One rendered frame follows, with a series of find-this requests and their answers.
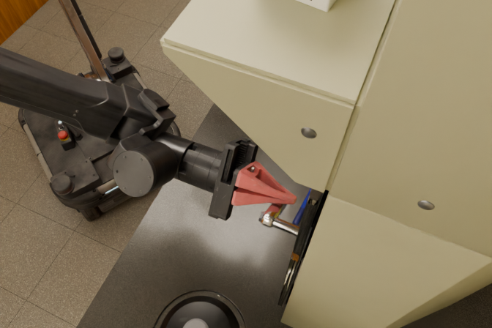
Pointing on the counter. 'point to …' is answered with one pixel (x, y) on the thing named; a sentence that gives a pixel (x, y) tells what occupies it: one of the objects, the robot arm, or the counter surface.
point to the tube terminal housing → (412, 167)
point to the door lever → (269, 218)
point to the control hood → (288, 59)
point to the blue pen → (301, 211)
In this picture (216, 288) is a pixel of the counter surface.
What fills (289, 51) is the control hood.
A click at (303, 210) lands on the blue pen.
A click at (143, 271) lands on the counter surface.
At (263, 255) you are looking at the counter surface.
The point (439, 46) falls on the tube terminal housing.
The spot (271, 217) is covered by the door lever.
